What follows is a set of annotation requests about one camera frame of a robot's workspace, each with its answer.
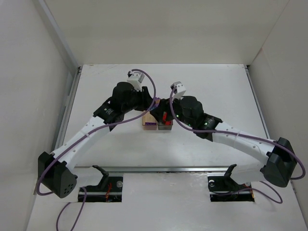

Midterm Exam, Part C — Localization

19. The aluminium front rail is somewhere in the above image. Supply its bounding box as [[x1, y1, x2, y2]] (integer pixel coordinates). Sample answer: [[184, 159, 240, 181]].
[[74, 166, 281, 173]]

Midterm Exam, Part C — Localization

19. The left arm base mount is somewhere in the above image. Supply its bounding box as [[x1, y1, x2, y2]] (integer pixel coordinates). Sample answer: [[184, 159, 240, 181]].
[[75, 165, 124, 203]]

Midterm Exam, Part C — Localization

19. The amber transparent container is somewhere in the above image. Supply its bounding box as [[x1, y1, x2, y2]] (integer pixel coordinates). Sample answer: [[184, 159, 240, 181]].
[[142, 112, 158, 130]]

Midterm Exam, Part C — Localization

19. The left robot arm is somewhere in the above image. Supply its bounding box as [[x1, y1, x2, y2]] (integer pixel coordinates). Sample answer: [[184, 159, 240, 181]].
[[36, 82, 154, 198]]

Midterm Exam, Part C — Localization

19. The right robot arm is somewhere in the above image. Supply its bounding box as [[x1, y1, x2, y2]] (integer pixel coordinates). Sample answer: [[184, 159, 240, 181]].
[[150, 96, 297, 188]]

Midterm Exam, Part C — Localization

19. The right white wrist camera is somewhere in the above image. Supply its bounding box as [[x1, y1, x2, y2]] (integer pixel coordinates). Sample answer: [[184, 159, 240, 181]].
[[170, 81, 186, 100]]

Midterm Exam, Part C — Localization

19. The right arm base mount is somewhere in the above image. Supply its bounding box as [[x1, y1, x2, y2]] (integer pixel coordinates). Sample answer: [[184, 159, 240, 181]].
[[207, 164, 255, 202]]

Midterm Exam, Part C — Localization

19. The grey transparent container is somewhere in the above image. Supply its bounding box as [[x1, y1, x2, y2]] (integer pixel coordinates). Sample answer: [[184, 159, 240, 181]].
[[157, 118, 173, 130]]

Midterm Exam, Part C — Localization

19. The purple curved lego brick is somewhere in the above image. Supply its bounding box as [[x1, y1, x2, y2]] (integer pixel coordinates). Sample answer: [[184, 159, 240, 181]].
[[144, 122, 157, 126]]

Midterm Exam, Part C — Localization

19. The aluminium rail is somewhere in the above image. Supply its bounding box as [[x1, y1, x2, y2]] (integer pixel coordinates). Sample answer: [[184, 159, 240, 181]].
[[74, 166, 281, 173], [244, 64, 296, 193], [34, 66, 82, 196]]

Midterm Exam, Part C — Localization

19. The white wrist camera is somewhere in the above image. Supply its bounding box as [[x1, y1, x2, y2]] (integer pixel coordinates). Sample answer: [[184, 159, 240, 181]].
[[127, 70, 145, 91], [170, 81, 186, 100]]

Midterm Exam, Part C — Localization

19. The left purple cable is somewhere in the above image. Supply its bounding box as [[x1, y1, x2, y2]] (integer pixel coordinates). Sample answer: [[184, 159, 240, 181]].
[[35, 68, 159, 231]]

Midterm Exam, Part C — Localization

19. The purple lego piece with butterfly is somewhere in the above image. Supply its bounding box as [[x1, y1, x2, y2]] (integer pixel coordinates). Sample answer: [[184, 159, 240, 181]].
[[153, 98, 161, 108]]

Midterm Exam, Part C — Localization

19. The aluminium left rail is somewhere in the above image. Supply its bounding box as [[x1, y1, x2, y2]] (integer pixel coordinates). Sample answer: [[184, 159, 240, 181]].
[[34, 66, 82, 196]]

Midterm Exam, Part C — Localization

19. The red curved lego brick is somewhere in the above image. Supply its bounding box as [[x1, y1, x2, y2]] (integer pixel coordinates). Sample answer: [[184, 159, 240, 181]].
[[162, 112, 168, 125]]

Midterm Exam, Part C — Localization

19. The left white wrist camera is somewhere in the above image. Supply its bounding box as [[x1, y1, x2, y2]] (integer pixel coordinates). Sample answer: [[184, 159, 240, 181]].
[[127, 70, 145, 91]]

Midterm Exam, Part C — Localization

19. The aluminium right rail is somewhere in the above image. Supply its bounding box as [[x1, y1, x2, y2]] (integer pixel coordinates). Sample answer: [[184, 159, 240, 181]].
[[244, 64, 296, 193]]

